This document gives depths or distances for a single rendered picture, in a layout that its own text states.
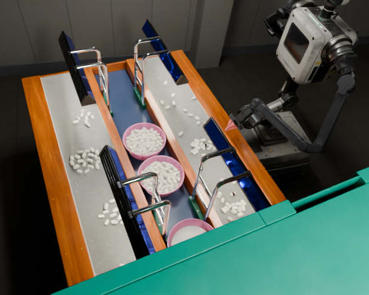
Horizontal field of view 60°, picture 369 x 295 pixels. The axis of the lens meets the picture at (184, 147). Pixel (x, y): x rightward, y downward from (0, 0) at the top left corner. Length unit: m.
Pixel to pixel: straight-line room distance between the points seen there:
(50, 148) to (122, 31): 1.86
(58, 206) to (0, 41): 2.18
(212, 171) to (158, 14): 2.05
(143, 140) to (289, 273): 1.56
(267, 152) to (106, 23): 2.04
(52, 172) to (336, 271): 1.58
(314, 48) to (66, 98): 1.58
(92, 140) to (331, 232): 1.63
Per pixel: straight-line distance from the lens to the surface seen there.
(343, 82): 1.84
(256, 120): 1.94
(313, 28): 1.93
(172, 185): 1.83
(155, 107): 2.18
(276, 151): 2.51
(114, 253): 1.67
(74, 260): 1.66
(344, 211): 0.69
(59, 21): 3.45
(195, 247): 0.56
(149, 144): 2.00
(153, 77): 2.45
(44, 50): 3.63
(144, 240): 1.29
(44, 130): 2.12
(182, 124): 2.13
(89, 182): 1.86
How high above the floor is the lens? 2.31
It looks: 51 degrees down
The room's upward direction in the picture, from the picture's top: 10 degrees clockwise
